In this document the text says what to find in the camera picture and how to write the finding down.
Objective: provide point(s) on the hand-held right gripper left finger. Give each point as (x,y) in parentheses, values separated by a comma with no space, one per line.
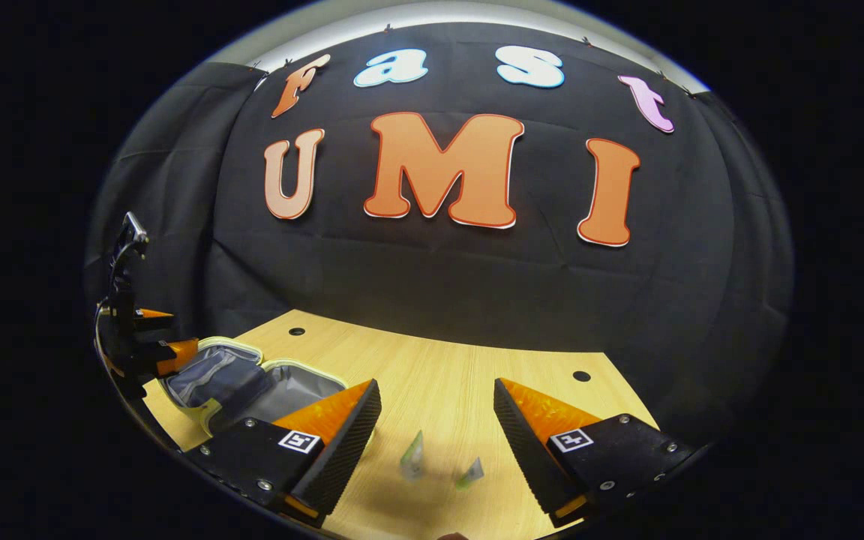
(342,442)

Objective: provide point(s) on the white tube green label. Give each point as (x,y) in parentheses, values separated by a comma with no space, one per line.
(413,459)

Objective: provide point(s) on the white tube green cap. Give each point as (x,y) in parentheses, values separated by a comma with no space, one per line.
(469,475)

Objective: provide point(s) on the pale yellow suitcase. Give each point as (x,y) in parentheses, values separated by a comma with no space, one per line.
(214,375)

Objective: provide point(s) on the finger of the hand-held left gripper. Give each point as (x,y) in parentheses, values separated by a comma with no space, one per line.
(173,356)
(148,317)

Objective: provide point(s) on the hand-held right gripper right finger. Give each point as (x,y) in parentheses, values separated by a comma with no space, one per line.
(529,450)

